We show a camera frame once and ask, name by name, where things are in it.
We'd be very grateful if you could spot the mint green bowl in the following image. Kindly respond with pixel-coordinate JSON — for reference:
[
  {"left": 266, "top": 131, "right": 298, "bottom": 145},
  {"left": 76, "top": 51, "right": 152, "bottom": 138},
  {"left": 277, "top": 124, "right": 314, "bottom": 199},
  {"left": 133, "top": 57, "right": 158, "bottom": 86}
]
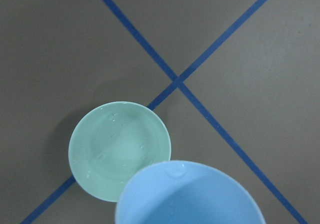
[{"left": 68, "top": 101, "right": 172, "bottom": 203}]

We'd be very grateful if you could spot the light blue plastic cup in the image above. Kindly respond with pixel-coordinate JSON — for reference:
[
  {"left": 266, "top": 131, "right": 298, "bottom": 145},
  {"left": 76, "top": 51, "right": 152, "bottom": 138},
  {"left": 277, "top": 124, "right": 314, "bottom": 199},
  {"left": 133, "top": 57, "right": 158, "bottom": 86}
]
[{"left": 115, "top": 161, "right": 266, "bottom": 224}]

